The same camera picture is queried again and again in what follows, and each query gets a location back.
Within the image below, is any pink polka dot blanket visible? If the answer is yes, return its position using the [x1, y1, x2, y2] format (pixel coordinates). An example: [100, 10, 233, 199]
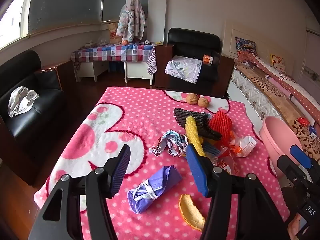
[34, 86, 290, 240]

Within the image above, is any pink plastic bin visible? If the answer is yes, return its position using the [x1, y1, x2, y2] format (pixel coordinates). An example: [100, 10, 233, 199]
[259, 116, 304, 178]

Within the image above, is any orange fruit peel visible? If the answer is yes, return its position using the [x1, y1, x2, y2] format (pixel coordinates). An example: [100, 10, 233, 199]
[178, 194, 206, 231]

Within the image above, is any red polka dot quilt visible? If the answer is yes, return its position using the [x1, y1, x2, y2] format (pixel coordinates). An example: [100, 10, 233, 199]
[236, 50, 320, 130]

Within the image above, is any blue foam net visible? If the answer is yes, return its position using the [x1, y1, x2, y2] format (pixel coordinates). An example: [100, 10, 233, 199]
[201, 141, 220, 157]

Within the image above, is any purple face mask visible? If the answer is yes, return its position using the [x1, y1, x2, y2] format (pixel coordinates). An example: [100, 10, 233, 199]
[127, 165, 183, 215]

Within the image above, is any white crumpled cloth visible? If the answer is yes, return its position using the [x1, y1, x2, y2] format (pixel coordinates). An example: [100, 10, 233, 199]
[7, 85, 40, 117]

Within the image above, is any checkered tablecloth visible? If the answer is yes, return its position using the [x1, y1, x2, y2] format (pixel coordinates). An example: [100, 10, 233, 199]
[71, 42, 157, 75]

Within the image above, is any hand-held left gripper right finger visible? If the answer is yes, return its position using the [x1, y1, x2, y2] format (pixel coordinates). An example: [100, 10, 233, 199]
[186, 144, 292, 240]

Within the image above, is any pastel puffy jacket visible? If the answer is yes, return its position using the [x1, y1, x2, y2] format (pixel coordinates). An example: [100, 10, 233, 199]
[116, 0, 146, 40]

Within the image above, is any white floral pillowcase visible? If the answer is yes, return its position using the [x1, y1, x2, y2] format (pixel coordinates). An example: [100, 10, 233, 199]
[164, 55, 203, 84]

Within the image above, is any yellow foam net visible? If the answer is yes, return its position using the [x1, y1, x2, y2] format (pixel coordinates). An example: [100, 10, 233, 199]
[185, 116, 206, 157]

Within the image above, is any white wardrobe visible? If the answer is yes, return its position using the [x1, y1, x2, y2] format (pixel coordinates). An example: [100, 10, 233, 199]
[300, 27, 320, 83]

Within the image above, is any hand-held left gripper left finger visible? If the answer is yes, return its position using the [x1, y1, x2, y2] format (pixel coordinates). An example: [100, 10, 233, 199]
[27, 144, 132, 240]

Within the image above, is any black foam net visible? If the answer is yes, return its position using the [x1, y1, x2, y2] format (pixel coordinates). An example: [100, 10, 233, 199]
[173, 108, 222, 140]

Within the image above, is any black leather armchair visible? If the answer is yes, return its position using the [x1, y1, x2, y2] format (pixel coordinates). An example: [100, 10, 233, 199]
[154, 27, 234, 98]

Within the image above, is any red foam net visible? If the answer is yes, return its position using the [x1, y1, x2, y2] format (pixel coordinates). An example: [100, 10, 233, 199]
[209, 112, 232, 147]

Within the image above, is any person's right hand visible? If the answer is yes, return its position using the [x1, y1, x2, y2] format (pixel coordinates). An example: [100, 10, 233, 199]
[287, 214, 309, 236]

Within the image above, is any black leather sofa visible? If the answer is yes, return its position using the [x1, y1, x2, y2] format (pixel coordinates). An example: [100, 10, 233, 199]
[0, 50, 67, 188]

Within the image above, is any bed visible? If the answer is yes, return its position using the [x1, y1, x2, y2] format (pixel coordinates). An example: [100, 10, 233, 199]
[226, 20, 320, 155]

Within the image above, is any brown paper bag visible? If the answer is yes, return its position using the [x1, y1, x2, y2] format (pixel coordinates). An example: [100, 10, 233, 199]
[108, 22, 123, 44]

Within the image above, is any large window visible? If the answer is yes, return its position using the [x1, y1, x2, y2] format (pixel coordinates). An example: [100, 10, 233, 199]
[0, 0, 150, 50]

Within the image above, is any colourful patterned pillow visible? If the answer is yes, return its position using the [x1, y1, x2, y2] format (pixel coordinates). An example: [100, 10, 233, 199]
[235, 37, 258, 55]

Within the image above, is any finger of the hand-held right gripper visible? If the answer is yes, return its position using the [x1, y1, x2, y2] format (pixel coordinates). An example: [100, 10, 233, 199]
[276, 144, 315, 180]

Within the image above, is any yellow floral cushion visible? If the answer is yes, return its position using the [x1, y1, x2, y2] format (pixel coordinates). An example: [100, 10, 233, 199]
[270, 53, 287, 72]

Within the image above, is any crumpled patterned paper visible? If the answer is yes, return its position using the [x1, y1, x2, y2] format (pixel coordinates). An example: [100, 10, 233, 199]
[149, 129, 188, 157]

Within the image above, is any red clear plastic package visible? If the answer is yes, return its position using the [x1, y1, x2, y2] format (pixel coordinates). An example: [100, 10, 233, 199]
[211, 146, 238, 175]

